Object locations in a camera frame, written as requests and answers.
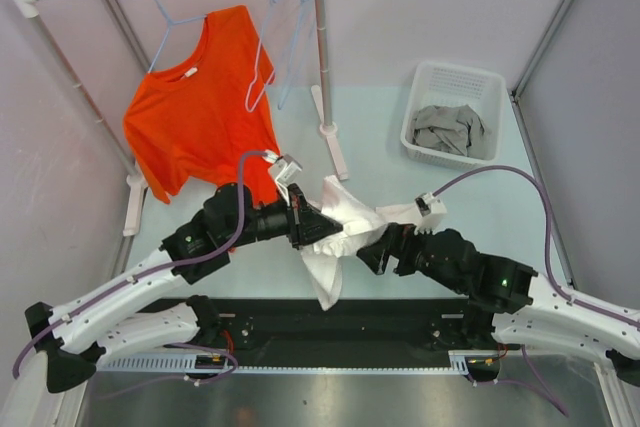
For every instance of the white t shirt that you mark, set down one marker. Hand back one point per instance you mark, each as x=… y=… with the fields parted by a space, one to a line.
x=361 y=226

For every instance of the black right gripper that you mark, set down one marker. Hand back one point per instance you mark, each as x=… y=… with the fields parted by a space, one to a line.
x=402 y=238

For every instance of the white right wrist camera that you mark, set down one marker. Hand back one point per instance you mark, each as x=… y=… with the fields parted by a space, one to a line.
x=432 y=211

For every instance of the blue wire hanger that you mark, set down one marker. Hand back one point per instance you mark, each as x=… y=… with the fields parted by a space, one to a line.
x=298 y=49

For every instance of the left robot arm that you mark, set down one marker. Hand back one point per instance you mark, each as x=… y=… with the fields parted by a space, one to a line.
x=111 y=322

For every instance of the grey slotted cable duct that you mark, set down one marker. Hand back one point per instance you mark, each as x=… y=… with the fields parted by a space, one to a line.
x=200 y=363

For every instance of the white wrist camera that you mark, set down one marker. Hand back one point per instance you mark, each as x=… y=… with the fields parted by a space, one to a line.
x=432 y=211
x=283 y=172

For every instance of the grey t shirt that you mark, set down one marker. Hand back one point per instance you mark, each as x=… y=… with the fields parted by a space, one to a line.
x=452 y=130

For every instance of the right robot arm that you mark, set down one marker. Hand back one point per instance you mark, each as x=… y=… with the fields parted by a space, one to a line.
x=514 y=303

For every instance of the white plastic basket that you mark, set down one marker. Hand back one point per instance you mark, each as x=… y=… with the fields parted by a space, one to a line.
x=443 y=84

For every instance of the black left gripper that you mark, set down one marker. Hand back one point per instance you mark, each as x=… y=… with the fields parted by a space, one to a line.
x=305 y=223

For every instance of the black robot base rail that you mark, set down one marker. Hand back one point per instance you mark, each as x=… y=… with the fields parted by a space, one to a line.
x=353 y=335

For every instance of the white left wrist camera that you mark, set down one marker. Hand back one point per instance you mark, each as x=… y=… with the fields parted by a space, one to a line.
x=283 y=172

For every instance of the orange t shirt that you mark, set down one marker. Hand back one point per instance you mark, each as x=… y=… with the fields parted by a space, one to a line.
x=196 y=119

